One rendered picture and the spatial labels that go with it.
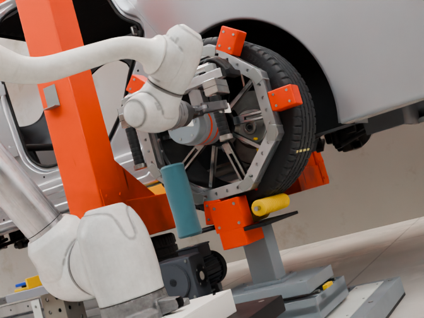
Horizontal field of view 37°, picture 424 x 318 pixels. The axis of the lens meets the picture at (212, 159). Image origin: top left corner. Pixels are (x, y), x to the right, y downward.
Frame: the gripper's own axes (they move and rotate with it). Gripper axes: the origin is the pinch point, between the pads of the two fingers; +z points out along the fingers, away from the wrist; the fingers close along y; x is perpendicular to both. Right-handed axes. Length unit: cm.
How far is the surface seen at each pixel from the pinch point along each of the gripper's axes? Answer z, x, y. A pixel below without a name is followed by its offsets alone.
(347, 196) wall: 420, -48, -84
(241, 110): 82, 11, -23
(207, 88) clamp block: 6.5, 9.2, -1.0
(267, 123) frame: 28.5, -4.9, 7.2
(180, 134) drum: 13.9, -0.4, -19.0
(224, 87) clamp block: 12.3, 8.8, 2.5
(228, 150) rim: 38.9, -8.4, -14.9
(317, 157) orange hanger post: 295, -9, -62
